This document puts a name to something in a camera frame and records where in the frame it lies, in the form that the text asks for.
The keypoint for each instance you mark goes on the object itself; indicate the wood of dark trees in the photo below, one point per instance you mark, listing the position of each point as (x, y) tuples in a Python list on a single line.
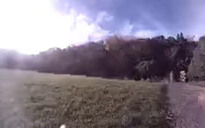
[(116, 58)]

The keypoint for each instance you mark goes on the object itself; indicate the pale post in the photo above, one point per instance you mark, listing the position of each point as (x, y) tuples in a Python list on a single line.
[(171, 77)]

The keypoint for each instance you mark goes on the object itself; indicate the robot's own part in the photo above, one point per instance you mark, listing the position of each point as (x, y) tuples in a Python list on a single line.
[(62, 126)]

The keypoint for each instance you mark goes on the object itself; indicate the green grass field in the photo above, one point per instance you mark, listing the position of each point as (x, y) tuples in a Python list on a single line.
[(76, 100)]

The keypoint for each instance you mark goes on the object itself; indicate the grey gravel path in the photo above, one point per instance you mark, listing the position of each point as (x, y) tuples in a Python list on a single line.
[(186, 106)]

